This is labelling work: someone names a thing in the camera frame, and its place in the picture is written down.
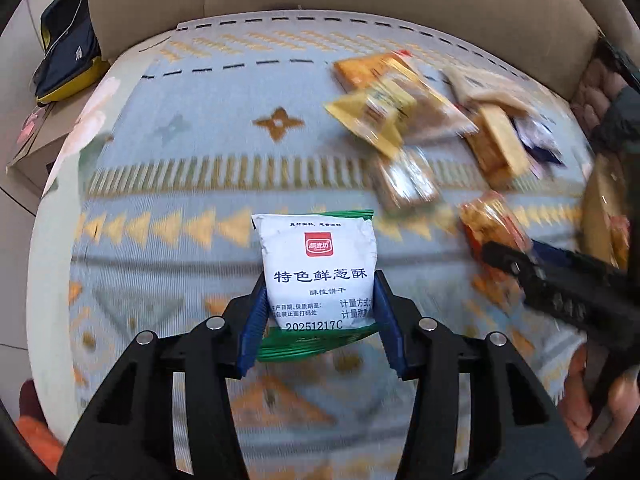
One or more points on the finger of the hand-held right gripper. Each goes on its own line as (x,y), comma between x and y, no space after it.
(505,260)
(570,256)

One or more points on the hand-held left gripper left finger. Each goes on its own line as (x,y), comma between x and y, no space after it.
(252,325)

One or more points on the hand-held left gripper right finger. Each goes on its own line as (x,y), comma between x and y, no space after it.
(391,327)

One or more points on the orange red snack packet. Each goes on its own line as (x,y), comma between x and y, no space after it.
(492,227)

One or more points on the wicker basket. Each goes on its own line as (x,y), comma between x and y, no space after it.
(597,210)

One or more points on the white green snack packet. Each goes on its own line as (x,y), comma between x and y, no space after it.
(317,260)

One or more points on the person's right hand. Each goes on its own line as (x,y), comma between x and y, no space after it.
(580,395)

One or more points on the orange yellow snack packet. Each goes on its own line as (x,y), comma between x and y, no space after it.
(495,142)

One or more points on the purple white snack packet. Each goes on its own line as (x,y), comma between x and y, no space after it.
(537,142)

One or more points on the clear cracker packet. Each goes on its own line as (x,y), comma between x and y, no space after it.
(407,182)

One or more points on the dark cloth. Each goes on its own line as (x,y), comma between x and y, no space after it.
(620,115)

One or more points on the pink plush cushion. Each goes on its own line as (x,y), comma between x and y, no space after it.
(587,92)

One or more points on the brown snack packet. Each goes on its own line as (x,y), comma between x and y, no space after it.
(435,110)

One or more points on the blue patterned blanket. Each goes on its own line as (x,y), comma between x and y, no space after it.
(200,150)

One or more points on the dark red cushion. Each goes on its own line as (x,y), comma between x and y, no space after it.
(31,402)

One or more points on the orange biscuit packet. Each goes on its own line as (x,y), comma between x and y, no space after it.
(367,67)

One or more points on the orange cushion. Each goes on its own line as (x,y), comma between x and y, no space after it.
(42,447)

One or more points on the cardboard box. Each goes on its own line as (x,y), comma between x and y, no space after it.
(30,155)

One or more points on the pink packet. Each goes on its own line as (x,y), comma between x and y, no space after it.
(27,127)

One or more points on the navy yellow bag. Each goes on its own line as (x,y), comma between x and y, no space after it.
(67,45)

